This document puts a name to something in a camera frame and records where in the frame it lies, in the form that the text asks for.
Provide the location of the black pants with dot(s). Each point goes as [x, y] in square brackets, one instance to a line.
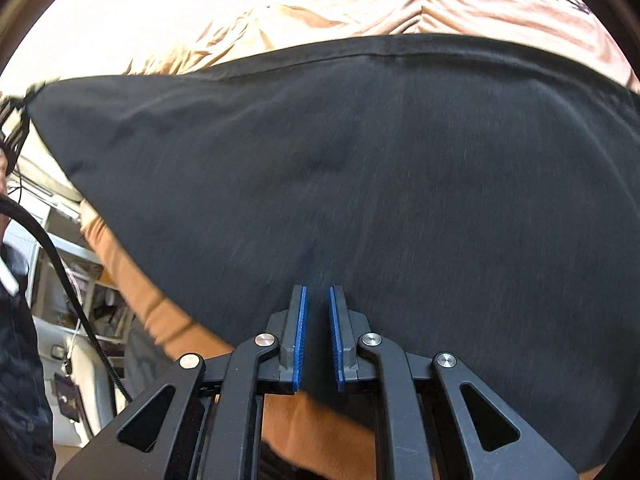
[400, 185]

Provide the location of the orange blanket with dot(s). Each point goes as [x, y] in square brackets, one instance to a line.
[300, 10]

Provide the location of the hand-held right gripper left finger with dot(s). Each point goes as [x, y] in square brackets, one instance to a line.
[299, 340]

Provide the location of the person's leg in grey pants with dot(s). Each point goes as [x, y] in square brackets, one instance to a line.
[22, 385]

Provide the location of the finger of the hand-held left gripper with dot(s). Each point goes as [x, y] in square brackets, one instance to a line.
[15, 125]

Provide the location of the bedside shelf unit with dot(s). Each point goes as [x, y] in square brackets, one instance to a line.
[75, 270]

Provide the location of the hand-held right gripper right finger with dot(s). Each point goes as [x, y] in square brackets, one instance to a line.
[336, 340]

